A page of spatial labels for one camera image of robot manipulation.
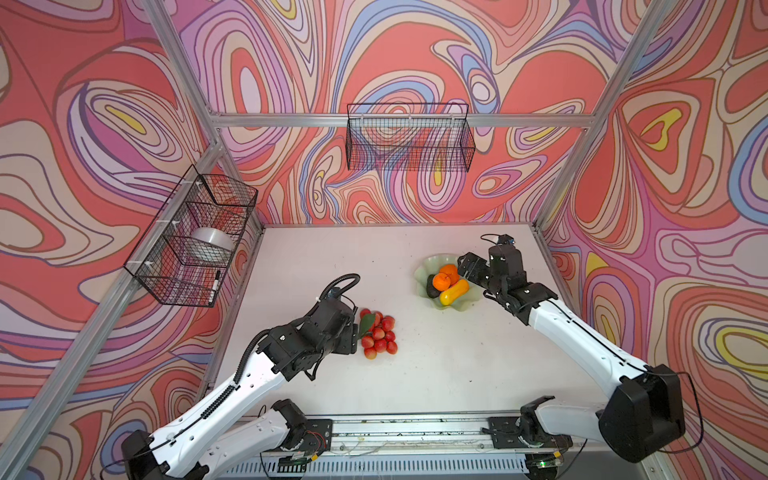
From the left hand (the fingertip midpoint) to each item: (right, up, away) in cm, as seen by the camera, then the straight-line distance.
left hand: (350, 329), depth 75 cm
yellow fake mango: (+29, +5, +20) cm, 36 cm away
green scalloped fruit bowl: (+24, +15, +27) cm, 39 cm away
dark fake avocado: (+24, +7, +21) cm, 33 cm away
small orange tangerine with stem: (+27, +10, +19) cm, 34 cm away
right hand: (+33, +15, +9) cm, 38 cm away
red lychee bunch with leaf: (+6, -4, +10) cm, 13 cm away
